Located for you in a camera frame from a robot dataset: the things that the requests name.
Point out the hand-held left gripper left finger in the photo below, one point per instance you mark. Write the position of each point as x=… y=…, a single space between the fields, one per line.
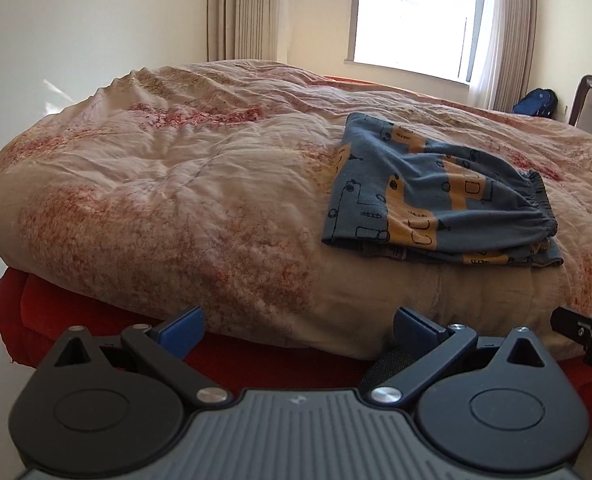
x=181 y=332

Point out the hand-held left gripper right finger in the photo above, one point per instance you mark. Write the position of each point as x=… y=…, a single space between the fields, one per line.
x=410 y=331

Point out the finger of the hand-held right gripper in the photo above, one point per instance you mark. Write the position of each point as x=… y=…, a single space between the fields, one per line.
x=573 y=325

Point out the blue patterned pants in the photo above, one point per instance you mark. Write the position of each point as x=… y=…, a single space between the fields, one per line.
x=426 y=200

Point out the red bed sheet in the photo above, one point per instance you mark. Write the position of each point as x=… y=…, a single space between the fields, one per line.
x=76 y=310

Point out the beige and red floral duvet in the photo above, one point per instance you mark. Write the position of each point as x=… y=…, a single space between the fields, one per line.
x=176 y=185

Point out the blue backpack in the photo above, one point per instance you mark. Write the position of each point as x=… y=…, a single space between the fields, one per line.
x=536 y=104

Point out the beige curtain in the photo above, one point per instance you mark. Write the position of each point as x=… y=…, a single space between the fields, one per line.
x=508 y=35
x=248 y=10

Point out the window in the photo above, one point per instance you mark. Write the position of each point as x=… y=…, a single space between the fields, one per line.
x=416 y=15

